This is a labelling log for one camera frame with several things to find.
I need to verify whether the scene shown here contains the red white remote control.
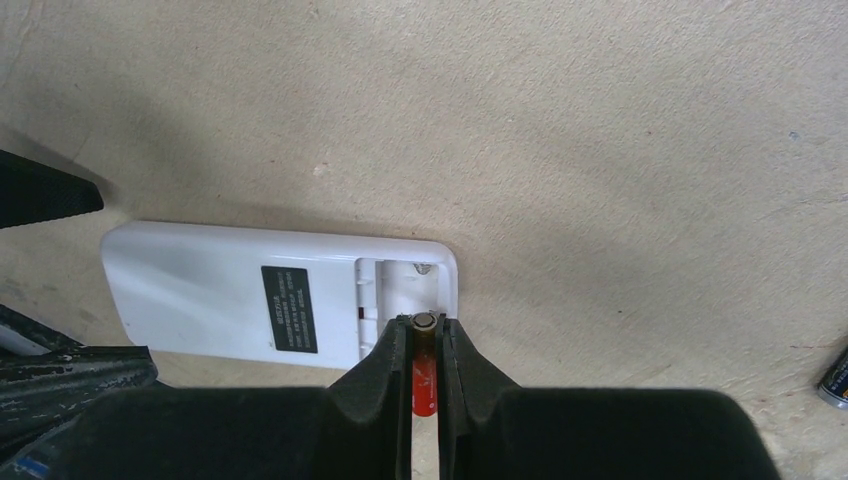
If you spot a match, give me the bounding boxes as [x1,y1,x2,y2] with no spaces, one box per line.
[100,221,459,370]

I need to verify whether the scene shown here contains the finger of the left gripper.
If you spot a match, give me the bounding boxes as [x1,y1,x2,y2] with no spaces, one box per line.
[1,151,104,229]
[1,305,159,464]

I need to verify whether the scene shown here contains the red AAA battery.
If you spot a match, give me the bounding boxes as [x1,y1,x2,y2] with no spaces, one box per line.
[410,312,438,417]

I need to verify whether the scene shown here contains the black AAA battery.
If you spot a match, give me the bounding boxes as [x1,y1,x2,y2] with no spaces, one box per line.
[817,349,848,410]

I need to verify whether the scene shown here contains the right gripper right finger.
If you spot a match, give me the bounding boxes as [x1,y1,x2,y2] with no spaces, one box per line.
[435,319,779,479]

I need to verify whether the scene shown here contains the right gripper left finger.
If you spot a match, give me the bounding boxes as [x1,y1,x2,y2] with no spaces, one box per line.
[52,316,412,479]

